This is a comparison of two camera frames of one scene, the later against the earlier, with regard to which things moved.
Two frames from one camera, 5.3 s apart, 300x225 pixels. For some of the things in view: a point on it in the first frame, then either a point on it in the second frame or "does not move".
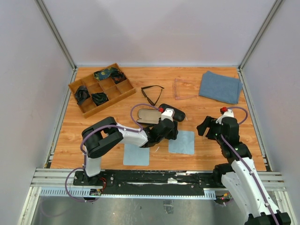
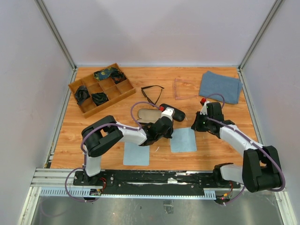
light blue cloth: (134, 155) does not move
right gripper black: (202, 127) to (196, 125)
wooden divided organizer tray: (101, 89) does not move
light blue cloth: (184, 143) does not move
